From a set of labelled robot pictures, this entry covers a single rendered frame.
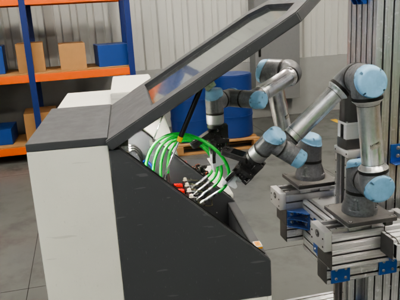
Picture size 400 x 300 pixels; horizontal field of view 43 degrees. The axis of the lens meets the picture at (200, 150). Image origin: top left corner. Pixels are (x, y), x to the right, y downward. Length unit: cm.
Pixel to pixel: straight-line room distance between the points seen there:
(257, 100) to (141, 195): 63
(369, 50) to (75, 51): 550
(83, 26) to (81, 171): 679
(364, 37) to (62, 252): 155
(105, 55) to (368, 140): 572
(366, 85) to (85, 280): 126
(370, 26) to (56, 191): 147
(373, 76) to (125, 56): 575
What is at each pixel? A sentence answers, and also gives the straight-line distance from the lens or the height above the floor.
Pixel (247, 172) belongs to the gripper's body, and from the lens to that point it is 204.
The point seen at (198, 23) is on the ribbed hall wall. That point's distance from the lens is 883.
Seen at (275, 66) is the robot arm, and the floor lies 163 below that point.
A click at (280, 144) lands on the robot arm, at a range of 194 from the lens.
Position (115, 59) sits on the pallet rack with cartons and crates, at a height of 130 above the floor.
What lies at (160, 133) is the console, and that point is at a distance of 255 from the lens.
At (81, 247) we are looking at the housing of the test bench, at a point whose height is 109.
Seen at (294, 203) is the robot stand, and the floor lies 93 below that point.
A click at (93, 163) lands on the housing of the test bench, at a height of 141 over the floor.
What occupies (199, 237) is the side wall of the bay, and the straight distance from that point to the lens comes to 198.
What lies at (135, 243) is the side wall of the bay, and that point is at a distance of 196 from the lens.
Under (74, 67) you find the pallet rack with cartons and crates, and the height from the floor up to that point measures 124.
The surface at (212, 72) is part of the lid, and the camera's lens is 180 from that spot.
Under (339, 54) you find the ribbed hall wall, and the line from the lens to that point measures 974.
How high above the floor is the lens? 191
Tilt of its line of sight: 15 degrees down
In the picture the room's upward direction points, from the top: 3 degrees counter-clockwise
